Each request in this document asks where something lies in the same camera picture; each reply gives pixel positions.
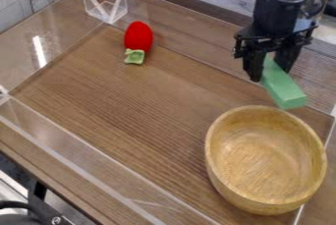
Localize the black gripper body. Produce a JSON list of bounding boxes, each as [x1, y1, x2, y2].
[[231, 22, 317, 59]]

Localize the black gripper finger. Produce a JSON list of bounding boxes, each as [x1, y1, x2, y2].
[[274, 44, 301, 73], [242, 50, 266, 83]]

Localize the green stick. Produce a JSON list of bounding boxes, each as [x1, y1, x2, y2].
[[259, 57, 306, 110]]

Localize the brown wooden bowl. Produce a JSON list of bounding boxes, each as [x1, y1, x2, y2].
[[205, 105, 326, 215]]

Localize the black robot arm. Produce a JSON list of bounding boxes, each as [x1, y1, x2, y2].
[[231, 0, 325, 83]]

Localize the red plush strawberry toy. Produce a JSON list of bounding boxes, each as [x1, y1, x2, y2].
[[123, 21, 153, 65]]

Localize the clear acrylic corner bracket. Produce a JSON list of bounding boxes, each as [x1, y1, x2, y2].
[[82, 0, 126, 25]]

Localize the clear acrylic tray wall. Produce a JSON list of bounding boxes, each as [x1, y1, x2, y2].
[[0, 86, 218, 225]]

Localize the black table leg frame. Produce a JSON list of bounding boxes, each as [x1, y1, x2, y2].
[[0, 181, 75, 225]]

